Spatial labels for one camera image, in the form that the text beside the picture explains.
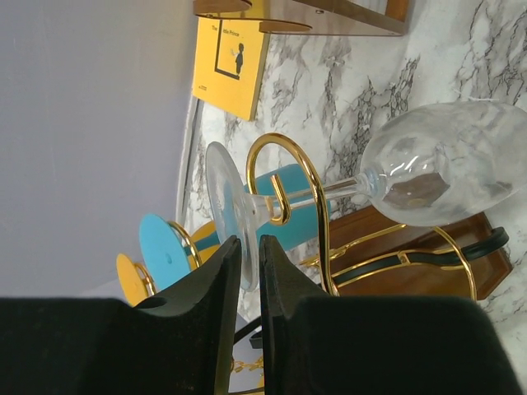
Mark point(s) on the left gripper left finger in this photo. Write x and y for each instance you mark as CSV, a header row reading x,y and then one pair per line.
x,y
178,341

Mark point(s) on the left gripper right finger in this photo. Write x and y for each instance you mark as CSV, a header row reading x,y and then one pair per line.
x,y
315,343

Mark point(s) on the orange plastic wine glass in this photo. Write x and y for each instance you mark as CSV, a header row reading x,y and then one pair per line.
x,y
131,280

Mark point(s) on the blue plastic wine glass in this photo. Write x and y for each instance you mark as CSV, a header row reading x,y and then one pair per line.
x,y
303,223

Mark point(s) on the clear glass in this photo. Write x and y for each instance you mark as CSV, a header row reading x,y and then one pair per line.
x,y
432,166

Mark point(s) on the wooden dish rack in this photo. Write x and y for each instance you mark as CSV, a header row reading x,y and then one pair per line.
x,y
330,18

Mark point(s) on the yellow card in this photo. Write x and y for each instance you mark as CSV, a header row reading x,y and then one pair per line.
x,y
230,55

